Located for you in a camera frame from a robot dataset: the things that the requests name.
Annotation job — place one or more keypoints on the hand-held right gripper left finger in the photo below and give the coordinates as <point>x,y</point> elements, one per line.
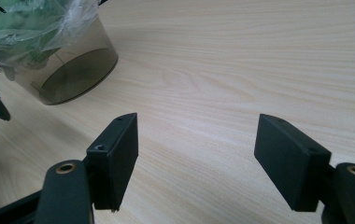
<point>113,161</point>

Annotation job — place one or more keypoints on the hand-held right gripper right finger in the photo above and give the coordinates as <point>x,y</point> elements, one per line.
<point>286,161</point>

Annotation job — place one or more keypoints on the clear plastic bag green print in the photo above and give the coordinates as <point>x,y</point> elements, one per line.
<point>26,28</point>

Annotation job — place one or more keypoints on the translucent brown round container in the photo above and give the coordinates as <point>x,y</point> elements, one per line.
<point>79,74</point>

